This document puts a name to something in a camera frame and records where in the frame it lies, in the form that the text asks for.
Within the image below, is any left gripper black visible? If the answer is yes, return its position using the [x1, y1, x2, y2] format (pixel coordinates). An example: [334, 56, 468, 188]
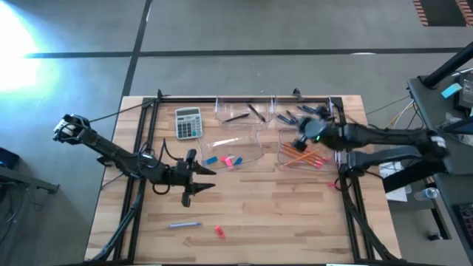
[168, 149, 217, 208]

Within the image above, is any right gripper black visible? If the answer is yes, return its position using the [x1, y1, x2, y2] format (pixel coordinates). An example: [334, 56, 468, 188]
[291, 106, 336, 153]

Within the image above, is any clear plastic bin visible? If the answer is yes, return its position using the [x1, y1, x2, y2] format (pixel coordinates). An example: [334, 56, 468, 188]
[272, 95, 335, 132]
[214, 95, 275, 130]
[198, 127, 265, 171]
[276, 127, 341, 173]

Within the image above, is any grey desk calculator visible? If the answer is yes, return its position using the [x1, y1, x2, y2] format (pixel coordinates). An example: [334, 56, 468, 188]
[174, 106, 204, 140]

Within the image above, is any black desk beam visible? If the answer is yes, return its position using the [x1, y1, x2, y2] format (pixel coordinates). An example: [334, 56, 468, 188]
[381, 160, 449, 194]

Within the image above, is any white paper sheet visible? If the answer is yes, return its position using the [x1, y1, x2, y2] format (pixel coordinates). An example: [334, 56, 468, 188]
[379, 161, 412, 203]

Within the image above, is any grey side desk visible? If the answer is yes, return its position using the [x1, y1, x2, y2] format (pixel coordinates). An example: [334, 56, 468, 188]
[407, 72, 473, 175]

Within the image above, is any blue sticky note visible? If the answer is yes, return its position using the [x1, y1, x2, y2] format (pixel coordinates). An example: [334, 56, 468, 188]
[440, 82, 463, 99]

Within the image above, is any clear water bottle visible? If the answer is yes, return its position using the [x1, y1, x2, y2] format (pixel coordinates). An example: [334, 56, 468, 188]
[412, 186, 440, 202]

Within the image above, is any black pole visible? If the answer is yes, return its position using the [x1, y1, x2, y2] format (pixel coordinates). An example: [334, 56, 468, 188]
[422, 43, 473, 89]

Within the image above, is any black device box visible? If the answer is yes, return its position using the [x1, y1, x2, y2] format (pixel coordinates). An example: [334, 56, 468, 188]
[455, 72, 473, 112]

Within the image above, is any grey low desk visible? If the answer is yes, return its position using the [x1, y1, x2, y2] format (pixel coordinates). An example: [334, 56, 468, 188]
[432, 172, 473, 266]

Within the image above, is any striped floor mat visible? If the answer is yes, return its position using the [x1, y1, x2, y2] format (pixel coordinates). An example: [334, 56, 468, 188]
[412, 0, 473, 27]

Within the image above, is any black floor stand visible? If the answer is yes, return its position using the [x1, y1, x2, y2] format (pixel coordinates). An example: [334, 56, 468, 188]
[0, 166, 61, 196]

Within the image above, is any black keyboard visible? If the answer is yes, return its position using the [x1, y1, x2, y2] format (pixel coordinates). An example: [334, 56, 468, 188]
[452, 201, 473, 253]

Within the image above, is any black floor box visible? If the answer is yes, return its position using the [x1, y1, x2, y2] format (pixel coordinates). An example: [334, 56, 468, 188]
[0, 146, 21, 170]

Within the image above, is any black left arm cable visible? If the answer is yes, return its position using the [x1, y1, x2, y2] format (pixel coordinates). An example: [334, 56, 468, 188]
[142, 138, 186, 196]

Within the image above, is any yellow cable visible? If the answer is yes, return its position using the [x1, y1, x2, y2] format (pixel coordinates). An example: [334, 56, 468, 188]
[386, 109, 411, 129]

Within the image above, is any white cable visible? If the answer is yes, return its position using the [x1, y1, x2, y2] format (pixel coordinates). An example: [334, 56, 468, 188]
[393, 98, 417, 126]

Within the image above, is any black metal table frame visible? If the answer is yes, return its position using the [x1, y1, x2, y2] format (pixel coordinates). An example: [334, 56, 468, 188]
[84, 88, 402, 265]

